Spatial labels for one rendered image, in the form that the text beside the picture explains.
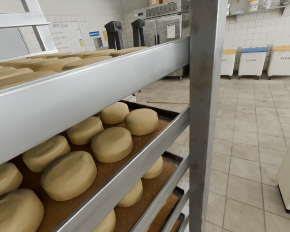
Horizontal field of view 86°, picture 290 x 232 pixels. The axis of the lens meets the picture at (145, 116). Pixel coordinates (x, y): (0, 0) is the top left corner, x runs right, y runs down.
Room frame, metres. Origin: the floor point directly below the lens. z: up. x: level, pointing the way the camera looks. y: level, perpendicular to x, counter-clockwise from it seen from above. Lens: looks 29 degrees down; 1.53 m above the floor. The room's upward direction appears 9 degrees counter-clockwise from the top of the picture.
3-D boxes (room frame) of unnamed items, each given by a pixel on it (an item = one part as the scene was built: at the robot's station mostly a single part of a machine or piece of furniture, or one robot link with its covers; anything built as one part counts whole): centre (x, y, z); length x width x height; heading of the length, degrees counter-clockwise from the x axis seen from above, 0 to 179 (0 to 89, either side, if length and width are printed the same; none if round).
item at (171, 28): (4.68, -1.04, 1.39); 0.22 x 0.03 x 0.31; 56
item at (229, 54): (4.42, -2.46, 0.38); 0.64 x 0.54 x 0.77; 147
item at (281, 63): (3.70, -3.54, 0.38); 0.64 x 0.54 x 0.77; 144
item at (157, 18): (5.27, -0.92, 1.03); 1.40 x 0.90 x 2.05; 56
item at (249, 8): (4.32, -2.97, 1.67); 0.25 x 0.24 x 0.21; 56
